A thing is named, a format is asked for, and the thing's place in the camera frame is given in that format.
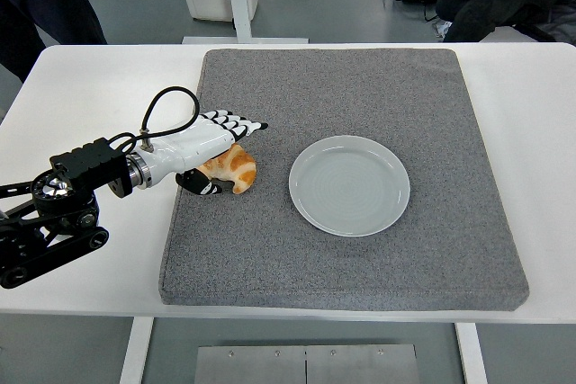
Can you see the golden croissant bread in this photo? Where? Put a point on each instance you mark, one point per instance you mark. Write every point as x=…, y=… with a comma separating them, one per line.
x=243, y=168

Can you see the grey square mat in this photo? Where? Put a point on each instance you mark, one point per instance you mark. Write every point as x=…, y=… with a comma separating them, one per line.
x=342, y=87

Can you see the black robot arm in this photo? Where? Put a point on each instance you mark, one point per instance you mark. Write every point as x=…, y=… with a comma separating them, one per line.
x=90, y=163

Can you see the white table leg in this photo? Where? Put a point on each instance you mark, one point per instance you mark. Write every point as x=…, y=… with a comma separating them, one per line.
x=135, y=352
x=472, y=357

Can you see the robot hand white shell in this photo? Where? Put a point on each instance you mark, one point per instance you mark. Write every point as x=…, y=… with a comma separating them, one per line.
x=198, y=141

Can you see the round grey plate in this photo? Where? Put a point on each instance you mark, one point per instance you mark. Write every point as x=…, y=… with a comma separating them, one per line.
x=348, y=186

